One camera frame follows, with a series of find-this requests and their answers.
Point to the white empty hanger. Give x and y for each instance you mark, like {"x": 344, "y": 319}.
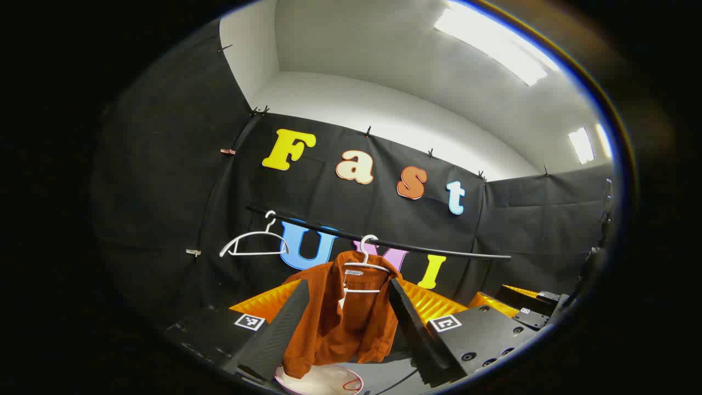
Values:
{"x": 249, "y": 235}

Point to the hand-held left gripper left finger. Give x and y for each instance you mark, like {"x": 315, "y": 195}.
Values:
{"x": 277, "y": 334}

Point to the row of black clips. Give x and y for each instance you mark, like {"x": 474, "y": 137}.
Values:
{"x": 367, "y": 131}

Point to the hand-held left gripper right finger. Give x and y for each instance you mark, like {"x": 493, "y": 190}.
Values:
{"x": 417, "y": 334}

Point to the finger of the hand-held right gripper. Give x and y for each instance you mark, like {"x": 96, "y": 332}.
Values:
{"x": 529, "y": 298}
{"x": 493, "y": 304}

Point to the black clothes rack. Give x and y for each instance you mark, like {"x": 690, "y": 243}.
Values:
{"x": 428, "y": 248}

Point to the small ceiling light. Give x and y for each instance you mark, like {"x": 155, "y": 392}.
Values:
{"x": 581, "y": 145}

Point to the white hanger with crossbar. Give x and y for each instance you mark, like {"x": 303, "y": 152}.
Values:
{"x": 366, "y": 265}

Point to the long ceiling light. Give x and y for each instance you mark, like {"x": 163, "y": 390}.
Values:
{"x": 493, "y": 41}

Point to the white laundry hamper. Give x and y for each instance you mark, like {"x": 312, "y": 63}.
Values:
{"x": 321, "y": 379}

